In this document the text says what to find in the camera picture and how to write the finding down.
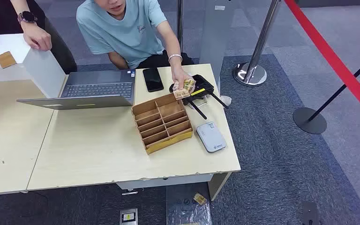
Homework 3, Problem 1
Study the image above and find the black smartphone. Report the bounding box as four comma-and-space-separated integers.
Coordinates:
142, 67, 165, 93

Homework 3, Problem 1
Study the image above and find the black wristwatch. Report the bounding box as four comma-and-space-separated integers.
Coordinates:
17, 11, 38, 25

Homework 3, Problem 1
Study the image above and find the person's left hand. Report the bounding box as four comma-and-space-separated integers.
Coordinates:
171, 60, 196, 94

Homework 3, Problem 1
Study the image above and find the wooden card organizer box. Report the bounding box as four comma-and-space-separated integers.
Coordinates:
131, 93, 194, 155

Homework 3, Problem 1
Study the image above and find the white desk frame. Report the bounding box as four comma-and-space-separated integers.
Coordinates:
116, 172, 232, 201

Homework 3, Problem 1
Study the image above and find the black remote controller with antennas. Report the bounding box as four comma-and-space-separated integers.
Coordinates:
169, 74, 230, 120

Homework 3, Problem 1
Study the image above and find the black stanchion post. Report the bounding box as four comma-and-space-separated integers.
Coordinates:
292, 49, 360, 135

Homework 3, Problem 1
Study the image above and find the person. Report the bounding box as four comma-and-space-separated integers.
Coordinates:
0, 0, 78, 74
75, 0, 196, 70

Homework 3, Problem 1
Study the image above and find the small wooden square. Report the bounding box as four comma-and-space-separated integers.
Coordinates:
0, 51, 17, 69

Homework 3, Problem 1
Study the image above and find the thin chrome pole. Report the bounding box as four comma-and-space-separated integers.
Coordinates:
176, 0, 184, 53

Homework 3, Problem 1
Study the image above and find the silver floor socket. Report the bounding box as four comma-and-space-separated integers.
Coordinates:
119, 208, 138, 225

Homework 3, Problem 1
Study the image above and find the chrome stanchion post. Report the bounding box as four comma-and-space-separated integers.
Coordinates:
232, 0, 283, 87

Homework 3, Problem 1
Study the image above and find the clear plastic sheet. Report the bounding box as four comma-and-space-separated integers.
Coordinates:
166, 183, 213, 225

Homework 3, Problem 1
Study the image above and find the stack of hotel cards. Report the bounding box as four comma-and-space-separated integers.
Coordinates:
173, 79, 196, 100

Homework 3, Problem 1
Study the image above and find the person's hand with wristwatch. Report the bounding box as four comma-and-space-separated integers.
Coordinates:
22, 23, 53, 52

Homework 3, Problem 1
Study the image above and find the red barrier belt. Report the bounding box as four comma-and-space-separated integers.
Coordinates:
284, 0, 360, 125

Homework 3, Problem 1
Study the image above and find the white box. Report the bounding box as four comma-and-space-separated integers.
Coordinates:
0, 33, 67, 99

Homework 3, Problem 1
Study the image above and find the black floor plate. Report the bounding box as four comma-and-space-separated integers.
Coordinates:
301, 201, 320, 225

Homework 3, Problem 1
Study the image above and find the hotel card on floor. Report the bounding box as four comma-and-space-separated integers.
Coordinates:
193, 192, 208, 206

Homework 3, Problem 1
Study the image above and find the grey laptop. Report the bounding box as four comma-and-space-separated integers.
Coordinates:
16, 68, 136, 111

